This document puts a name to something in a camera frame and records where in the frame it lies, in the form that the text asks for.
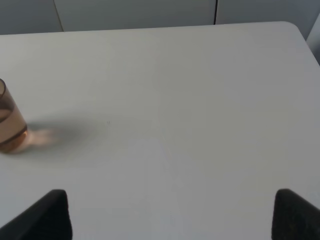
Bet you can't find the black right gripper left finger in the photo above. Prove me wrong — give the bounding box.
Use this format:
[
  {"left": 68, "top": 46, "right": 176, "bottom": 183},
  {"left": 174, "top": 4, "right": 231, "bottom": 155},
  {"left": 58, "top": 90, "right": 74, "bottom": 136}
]
[{"left": 0, "top": 189, "right": 73, "bottom": 240}]

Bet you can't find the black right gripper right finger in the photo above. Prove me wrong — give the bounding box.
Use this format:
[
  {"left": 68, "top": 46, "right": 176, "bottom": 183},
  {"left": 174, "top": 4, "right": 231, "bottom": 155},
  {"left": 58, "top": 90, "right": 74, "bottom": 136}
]
[{"left": 271, "top": 189, "right": 320, "bottom": 240}]

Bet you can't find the pink translucent plastic cup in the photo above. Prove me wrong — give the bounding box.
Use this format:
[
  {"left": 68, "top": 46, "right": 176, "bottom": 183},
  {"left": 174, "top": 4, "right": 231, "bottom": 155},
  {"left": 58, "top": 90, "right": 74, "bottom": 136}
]
[{"left": 0, "top": 79, "right": 28, "bottom": 153}]

